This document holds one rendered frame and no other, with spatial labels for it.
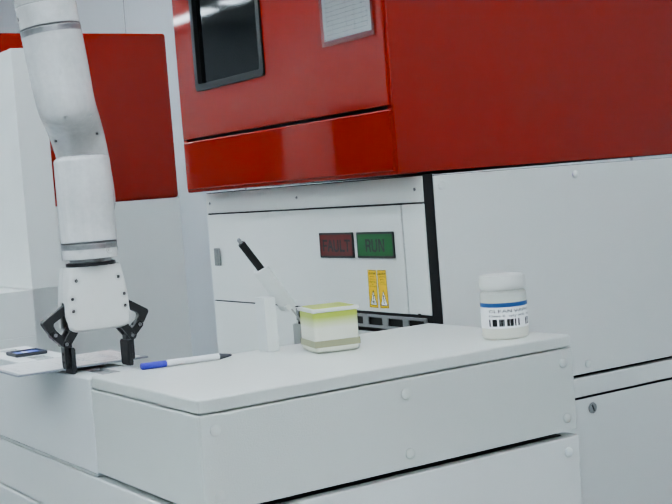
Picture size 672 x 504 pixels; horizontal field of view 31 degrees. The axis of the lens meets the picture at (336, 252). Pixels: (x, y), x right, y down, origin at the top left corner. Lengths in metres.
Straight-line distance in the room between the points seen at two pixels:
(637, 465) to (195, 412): 1.19
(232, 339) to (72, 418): 0.91
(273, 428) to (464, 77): 0.86
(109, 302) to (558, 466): 0.71
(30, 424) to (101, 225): 0.41
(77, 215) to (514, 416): 0.70
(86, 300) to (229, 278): 0.91
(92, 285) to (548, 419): 0.71
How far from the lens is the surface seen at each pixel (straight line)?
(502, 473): 1.79
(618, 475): 2.45
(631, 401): 2.46
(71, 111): 1.86
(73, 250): 1.85
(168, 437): 1.59
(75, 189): 1.85
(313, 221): 2.40
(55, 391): 1.96
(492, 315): 1.83
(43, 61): 1.86
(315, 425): 1.59
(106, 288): 1.87
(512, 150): 2.24
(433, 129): 2.13
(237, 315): 2.72
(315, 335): 1.82
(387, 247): 2.19
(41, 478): 2.08
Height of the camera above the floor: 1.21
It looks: 3 degrees down
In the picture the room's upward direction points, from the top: 4 degrees counter-clockwise
